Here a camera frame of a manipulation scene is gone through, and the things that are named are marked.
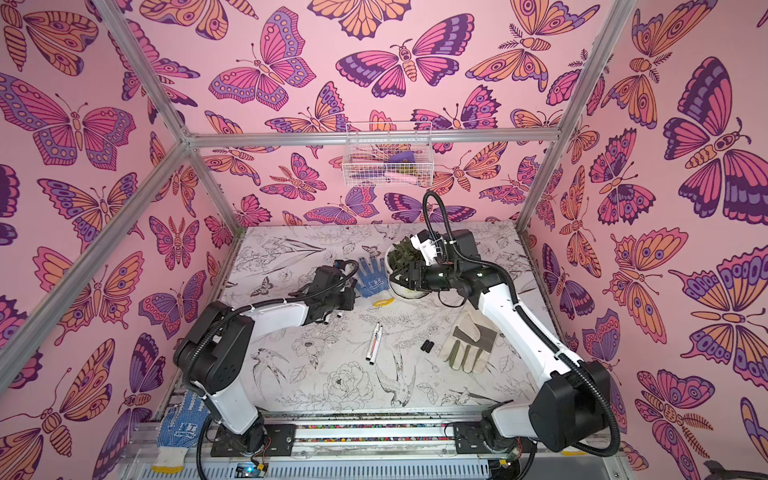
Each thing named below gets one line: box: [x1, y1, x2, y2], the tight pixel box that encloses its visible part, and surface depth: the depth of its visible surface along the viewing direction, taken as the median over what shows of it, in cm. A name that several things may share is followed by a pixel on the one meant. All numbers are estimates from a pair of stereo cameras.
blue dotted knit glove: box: [356, 257, 389, 298], surface depth 105 cm
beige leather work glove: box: [440, 305, 499, 374], surface depth 91 cm
